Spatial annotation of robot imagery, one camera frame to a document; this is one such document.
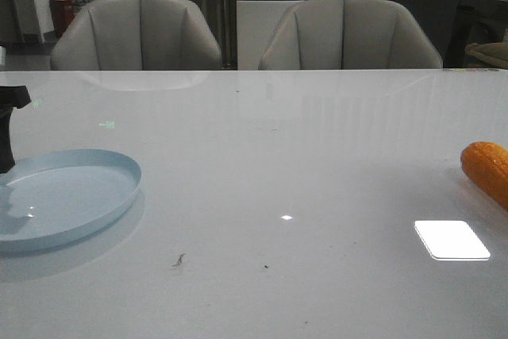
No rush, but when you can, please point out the dark wooden side table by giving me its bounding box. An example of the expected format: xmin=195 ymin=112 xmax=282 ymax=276
xmin=444 ymin=0 xmax=507 ymax=67

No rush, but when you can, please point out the light blue round plate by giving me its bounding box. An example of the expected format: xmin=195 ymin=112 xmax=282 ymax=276
xmin=1 ymin=148 xmax=142 ymax=253

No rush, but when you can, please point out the orange corn cob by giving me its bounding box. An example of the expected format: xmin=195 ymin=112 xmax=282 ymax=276
xmin=460 ymin=141 xmax=507 ymax=210

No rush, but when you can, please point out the grey right upholstered chair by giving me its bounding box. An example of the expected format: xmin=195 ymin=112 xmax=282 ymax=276
xmin=259 ymin=0 xmax=442 ymax=71

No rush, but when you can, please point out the grey left upholstered chair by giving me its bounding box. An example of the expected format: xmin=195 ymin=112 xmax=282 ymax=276
xmin=50 ymin=0 xmax=222 ymax=71

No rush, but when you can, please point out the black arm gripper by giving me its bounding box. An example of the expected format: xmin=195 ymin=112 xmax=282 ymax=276
xmin=0 ymin=86 xmax=31 ymax=174

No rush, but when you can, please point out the grey upholstered chair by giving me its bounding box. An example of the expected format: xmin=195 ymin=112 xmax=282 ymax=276
xmin=50 ymin=0 xmax=222 ymax=71
xmin=259 ymin=0 xmax=442 ymax=71

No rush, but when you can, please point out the red bin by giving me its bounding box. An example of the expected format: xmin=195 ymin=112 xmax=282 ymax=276
xmin=49 ymin=0 xmax=75 ymax=37

